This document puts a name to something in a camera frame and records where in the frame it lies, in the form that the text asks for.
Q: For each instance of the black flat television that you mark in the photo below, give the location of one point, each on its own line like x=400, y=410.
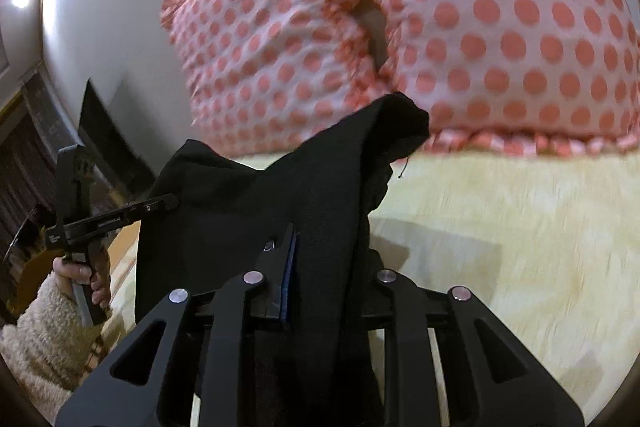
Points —
x=107, y=137

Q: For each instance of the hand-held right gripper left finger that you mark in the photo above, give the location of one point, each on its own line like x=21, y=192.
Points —
x=287, y=282

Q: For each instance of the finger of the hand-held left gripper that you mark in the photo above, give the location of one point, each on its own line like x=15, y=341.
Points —
x=155, y=206

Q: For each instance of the round ceiling light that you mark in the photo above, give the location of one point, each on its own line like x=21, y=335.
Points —
x=20, y=0

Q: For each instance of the person's left forearm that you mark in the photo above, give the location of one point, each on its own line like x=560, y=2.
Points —
x=40, y=347

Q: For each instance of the pink polka-dot pillow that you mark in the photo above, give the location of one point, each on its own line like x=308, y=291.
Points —
x=270, y=57
x=500, y=32

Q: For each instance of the dark furniture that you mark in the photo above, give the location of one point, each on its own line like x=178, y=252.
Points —
x=25, y=167

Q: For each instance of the person's left hand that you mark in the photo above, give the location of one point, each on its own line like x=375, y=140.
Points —
x=102, y=282

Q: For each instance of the yellow patterned bed blanket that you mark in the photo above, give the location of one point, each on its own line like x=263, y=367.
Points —
x=500, y=232

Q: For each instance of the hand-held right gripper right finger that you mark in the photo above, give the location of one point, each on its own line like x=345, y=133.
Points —
x=402, y=332

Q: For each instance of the black pants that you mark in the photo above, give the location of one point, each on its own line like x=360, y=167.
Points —
x=240, y=207

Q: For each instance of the wooden chair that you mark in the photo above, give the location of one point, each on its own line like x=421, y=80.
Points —
x=30, y=274

